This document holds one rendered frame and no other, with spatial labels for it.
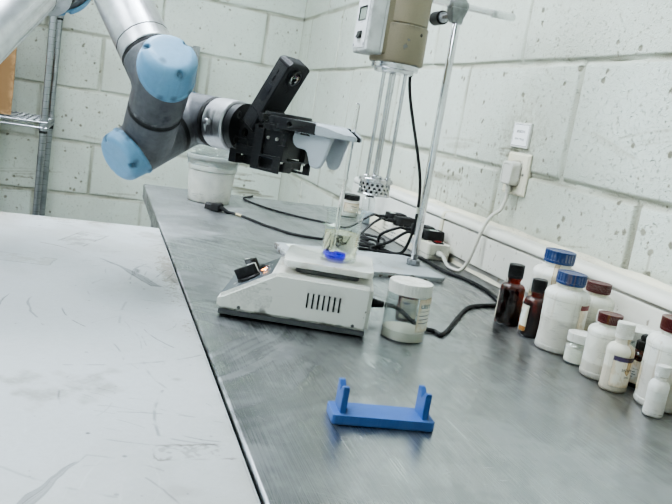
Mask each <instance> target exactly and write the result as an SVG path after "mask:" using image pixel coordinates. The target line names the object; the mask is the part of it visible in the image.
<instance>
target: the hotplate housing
mask: <svg viewBox="0 0 672 504"><path fill-rule="evenodd" d="M283 258H284V256H283V257H280V260H279V262H278V263H277V265H276V267H275V269H274V271H273V272H272V274H270V275H267V276H264V277H262V278H259V279H256V280H253V281H251V282H248V283H245V284H243V285H240V286H237V287H235V288H232V289H229V290H227V291H224V292H221V293H220V294H219V296H218V297H217V302H216V305H219V308H218V311H217V313H221V314H227V315H232V316H239V317H245V318H252V319H258V320H264V321H270V322H276V323H282V324H288V325H295V326H301V327H307V328H313V329H319V330H325V331H331V332H338V333H344V334H349V335H356V336H362V337H363V336H364V329H367V327H368V322H369V316H370V310H371V307H372V308H373V307H375V308H377V307H378V308H380V307H381V308H383V307H384V301H381V300H378V299H375V298H373V295H374V288H373V278H372V279H363V278H357V277H351V276H345V275H338V274H332V273H326V272H320V271H314V270H308V269H302V268H295V267H290V266H286V265H284V264H283Z"/></svg>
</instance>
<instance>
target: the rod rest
mask: <svg viewBox="0 0 672 504"><path fill-rule="evenodd" d="M349 392H350V387H349V386H346V379H345V378H342V377H340V378H339V382H338V388H337V394H336V400H335V401H328V403H327V409H326V411H327V413H328V416H329V419H330V421H331V423H332V424H336V425H348V426H361V427H373V428H385V429H398V430H410V431H423V432H433V429H434V424H435V422H434V420H433V419H432V418H431V416H430V415H429V410H430V405H431V400H432V394H431V393H427V392H426V387H425V385H419V388H418V394H417V399H416V404H415V408H408V407H396V406H385V405H373V404H361V403H350V402H348V398H349Z"/></svg>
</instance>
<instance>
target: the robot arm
mask: <svg viewBox="0 0 672 504"><path fill-rule="evenodd" d="M90 1H91V0H0V64H1V63H2V62H3V61H4V60H5V59H6V58H7V57H8V56H9V55H10V54H11V52H12V51H13V50H14V49H15V48H16V47H17V46H18V45H19V44H20V43H21V42H22V41H23V40H24V39H25V38H26V37H27V36H28V35H29V34H30V33H31V32H32V31H33V30H34V29H35V28H36V27H37V26H38V25H39V24H40V23H41V22H42V21H43V20H44V18H45V17H46V16H64V15H65V14H66V13H69V14H75V13H77V12H79V11H81V10H83V9H84V8H85V7H86V6H87V5H88V4H89V3H90ZM94 2H95V5H96V7H97V9H98V11H99V13H100V15H101V18H102V20H103V22H104V24H105V26H106V29H107V31H108V33H109V35H110V37H111V39H112V42H113V44H114V46H115V48H116V50H117V52H118V55H119V57H120V59H121V61H122V64H123V66H124V68H125V70H126V73H127V75H128V77H129V79H130V82H131V92H130V96H129V100H128V104H127V108H126V112H125V117H124V121H123V124H122V126H120V127H119V128H117V127H116V128H114V129H113V131H111V132H109V133H108V134H106V135H105V136H104V137H103V139H102V143H101V148H102V153H103V156H104V159H105V161H106V162H107V164H108V166H109V167H110V168H111V170H113V171H114V172H115V174H116V175H118V176H119V177H121V178H123V179H125V180H134V179H136V178H138V177H140V176H142V175H144V174H146V173H151V172H152V170H154V169H156V168H157V167H159V166H161V165H163V164H164V163H166V162H168V161H170V160H171V159H173V158H175V157H177V156H178V155H180V154H182V153H184V152H186V151H187V150H189V149H191V148H193V147H194V146H196V145H199V144H201V145H206V146H210V147H215V148H219V149H223V150H228V151H229V158H228V161H231V162H235V163H244V164H249V165H250V167H249V168H253V169H257V170H262V171H266V172H270V173H274V174H278V173H279V172H281V173H287V174H290V173H291V172H293V173H297V174H301V175H306V176H309V172H310V166H311V167H312V168H314V169H319V168H321V167H322V166H323V164H324V162H325V160H326V164H327V167H328V168H329V169H331V170H336V169H338V168H339V167H340V165H341V162H342V160H343V157H344V155H345V152H346V150H347V147H348V145H349V141H350V142H356V143H357V142H358V143H361V142H362V138H361V137H360V136H359V135H358V134H357V133H355V136H354V135H353V134H352V133H351V129H349V128H344V127H339V126H334V125H329V124H323V123H318V122H313V121H312V119H311V118H306V117H300V116H295V115H289V114H285V113H284V112H285V111H286V109H287V107H288V106H289V104H290V103H291V101H292V99H293V98H294V96H295V95H296V93H297V91H298V90H299V88H300V87H301V85H302V83H303V82H304V80H305V78H306V77H307V75H308V74H309V69H308V67H307V66H306V65H304V64H303V63H302V62H301V61H300V60H299V59H296V58H292V57H289V56H286V55H282V56H280V57H279V59H278V61H277V62H276V64H275V66H274V67H273V69H272V71H271V72H270V74H269V76H268V77H267V79H266V81H265V82H264V84H263V86H262V87H261V89H260V91H259V92H258V94H257V96H256V97H255V99H254V101H253V102H252V104H248V103H245V102H243V101H239V100H234V99H228V98H222V97H216V96H210V95H205V94H199V93H196V92H193V91H192V90H193V88H194V86H195V81H196V72H197V69H198V59H197V56H196V54H195V52H194V50H193V49H192V48H191V47H190V46H188V45H186V44H185V42H184V41H183V40H182V39H180V38H177V37H175V36H171V35H170V33H169V31H168V29H167V27H166V25H165V23H164V21H163V19H162V17H161V15H160V13H159V11H158V9H157V7H156V5H155V3H154V1H153V0H94ZM241 154H242V155H241ZM292 159H295V160H292ZM297 160H299V161H297ZM301 165H302V166H303V170H302V172H300V169H301ZM296 170H299V171H296Z"/></svg>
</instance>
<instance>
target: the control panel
mask: <svg viewBox="0 0 672 504"><path fill-rule="evenodd" d="M279 260H280V258H278V259H275V260H272V261H270V262H267V263H264V264H265V266H266V265H269V266H267V267H265V268H267V269H265V270H262V269H263V268H262V269H260V270H259V272H260V275H258V276H257V277H255V278H253V279H250V280H248V281H245V282H242V283H238V279H237V277H236V275H234V276H233V277H232V279H231V280H230V281H229V282H228V284H227V285H226V286H225V287H224V289H223V290H222V291H221V292H224V291H227V290H229V289H232V288H235V287H237V286H240V285H243V284H245V283H248V282H251V281H253V280H256V279H259V278H262V277H264V276H267V275H270V274H272V272H273V271H274V269H275V267H276V265H277V263H278V262H279Z"/></svg>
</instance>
